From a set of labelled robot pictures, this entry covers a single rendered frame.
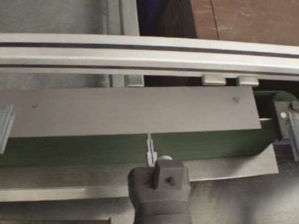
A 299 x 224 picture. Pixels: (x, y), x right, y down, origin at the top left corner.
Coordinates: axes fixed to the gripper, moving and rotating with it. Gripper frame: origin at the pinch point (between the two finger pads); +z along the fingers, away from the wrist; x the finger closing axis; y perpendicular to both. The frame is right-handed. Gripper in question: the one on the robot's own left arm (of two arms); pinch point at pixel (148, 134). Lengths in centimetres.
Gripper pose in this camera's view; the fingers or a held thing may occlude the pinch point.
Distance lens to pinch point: 68.6
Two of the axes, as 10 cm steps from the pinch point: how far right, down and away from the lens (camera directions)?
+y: 2.1, -4.4, -8.7
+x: -9.7, -0.1, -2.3
